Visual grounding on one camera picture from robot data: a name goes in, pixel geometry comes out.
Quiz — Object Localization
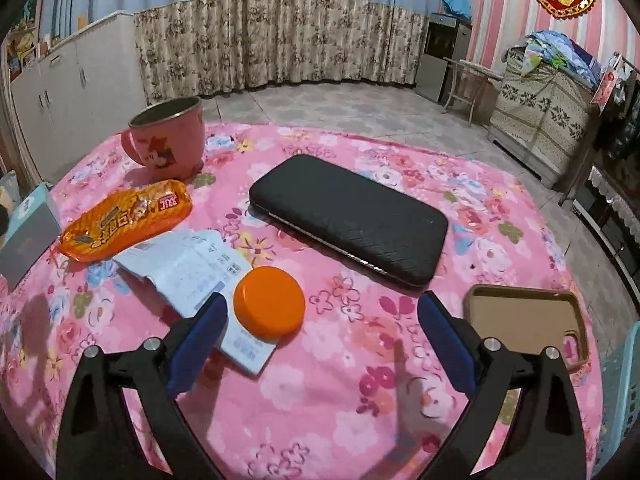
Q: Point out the pile of folded bedding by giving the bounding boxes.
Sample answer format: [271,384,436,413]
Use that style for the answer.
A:
[520,30,608,86]

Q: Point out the orange snack packet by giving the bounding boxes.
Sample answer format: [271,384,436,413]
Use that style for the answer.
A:
[56,180,193,262]

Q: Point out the white wall cabinets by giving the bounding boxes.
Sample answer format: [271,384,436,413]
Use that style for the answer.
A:
[10,10,148,186]

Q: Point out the grey blue box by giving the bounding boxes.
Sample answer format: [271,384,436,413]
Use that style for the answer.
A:
[0,182,62,288]

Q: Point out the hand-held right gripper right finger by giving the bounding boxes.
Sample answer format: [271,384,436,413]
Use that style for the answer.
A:
[416,290,587,480]

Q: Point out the low dark cabinet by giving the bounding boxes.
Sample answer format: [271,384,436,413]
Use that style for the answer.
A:
[570,170,640,286]

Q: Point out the blue cloth bundle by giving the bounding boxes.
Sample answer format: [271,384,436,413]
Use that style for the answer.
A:
[441,0,473,21]

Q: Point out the white lace cloth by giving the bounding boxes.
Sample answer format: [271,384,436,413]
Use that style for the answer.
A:
[587,165,640,236]

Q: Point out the beige floral curtain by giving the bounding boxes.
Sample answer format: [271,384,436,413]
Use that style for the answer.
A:
[132,0,431,101]

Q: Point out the cabinet with patterned cloth cover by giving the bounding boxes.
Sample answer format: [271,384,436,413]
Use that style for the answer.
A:
[487,47,601,188]

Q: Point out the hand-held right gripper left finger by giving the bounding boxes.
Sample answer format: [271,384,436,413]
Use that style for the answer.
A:
[56,291,228,480]

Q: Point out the pink floral tablecloth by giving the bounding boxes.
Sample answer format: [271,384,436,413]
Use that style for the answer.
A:
[0,122,606,480]

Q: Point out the pink hanging bag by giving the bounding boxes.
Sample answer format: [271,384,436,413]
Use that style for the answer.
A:
[590,52,631,106]

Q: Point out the black woven wallet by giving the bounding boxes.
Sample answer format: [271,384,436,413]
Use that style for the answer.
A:
[248,154,449,288]

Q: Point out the brown phone case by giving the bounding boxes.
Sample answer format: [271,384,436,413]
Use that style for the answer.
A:
[462,284,593,372]

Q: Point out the row of hanging clothes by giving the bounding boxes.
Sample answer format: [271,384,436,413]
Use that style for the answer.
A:
[595,75,640,176]

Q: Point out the white printed paper leaflet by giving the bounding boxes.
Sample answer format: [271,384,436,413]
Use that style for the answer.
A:
[114,229,277,377]

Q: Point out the orange round lid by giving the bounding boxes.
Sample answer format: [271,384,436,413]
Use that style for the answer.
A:
[233,266,306,345]

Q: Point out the light blue plastic basket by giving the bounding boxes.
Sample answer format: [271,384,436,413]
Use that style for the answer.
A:
[595,320,640,480]

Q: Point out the grey water dispenser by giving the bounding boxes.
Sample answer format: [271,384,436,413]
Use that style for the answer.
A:
[415,12,473,103]

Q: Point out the pink cartoon cup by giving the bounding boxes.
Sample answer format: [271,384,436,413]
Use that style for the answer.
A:
[121,96,206,181]

